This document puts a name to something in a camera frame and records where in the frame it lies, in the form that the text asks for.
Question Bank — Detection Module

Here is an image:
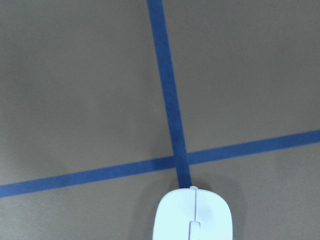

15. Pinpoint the white computer mouse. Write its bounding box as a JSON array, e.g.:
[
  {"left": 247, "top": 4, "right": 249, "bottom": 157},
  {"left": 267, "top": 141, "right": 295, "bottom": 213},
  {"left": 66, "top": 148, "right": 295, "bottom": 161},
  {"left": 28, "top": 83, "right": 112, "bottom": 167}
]
[{"left": 152, "top": 186, "right": 233, "bottom": 240}]

